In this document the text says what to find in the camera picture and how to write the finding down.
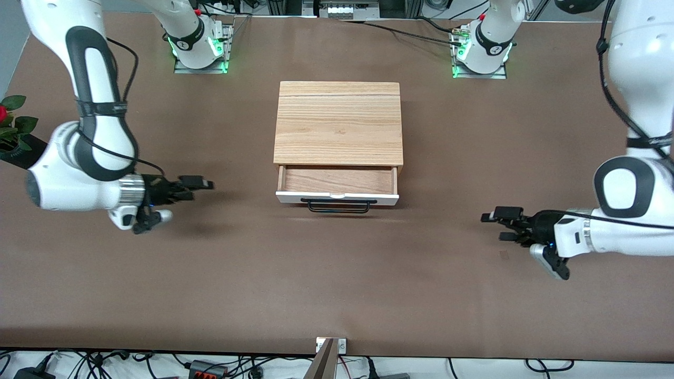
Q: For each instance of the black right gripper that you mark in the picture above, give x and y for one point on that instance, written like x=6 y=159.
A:
x=157 y=189

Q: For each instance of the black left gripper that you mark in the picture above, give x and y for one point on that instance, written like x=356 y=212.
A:
x=541 y=226

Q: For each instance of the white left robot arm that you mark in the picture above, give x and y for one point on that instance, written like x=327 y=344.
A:
x=632 y=79

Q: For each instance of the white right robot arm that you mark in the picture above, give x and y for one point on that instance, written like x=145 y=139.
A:
x=58 y=179

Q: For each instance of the wooden drawer cabinet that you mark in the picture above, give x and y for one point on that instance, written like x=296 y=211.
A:
x=339 y=123

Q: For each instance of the black adapter with orange clips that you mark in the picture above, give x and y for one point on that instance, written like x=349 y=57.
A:
x=208 y=369

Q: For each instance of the red rose with green leaves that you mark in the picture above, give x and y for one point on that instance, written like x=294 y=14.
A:
x=18 y=125

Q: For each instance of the grey floor box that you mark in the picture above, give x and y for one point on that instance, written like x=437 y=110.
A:
x=392 y=376

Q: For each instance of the white power strip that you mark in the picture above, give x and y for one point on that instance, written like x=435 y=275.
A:
x=347 y=9

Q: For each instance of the black power adapter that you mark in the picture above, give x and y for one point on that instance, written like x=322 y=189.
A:
x=31 y=373

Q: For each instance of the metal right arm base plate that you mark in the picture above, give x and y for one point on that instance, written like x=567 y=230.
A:
x=224 y=47

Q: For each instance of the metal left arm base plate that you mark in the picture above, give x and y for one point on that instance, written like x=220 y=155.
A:
x=497 y=75

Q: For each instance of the small metal bracket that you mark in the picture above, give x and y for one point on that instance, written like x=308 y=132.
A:
x=342 y=345

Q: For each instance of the aluminium frame profile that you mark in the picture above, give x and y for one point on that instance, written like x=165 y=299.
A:
x=538 y=9

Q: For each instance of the grey camera post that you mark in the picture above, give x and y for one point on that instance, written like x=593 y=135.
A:
x=322 y=363

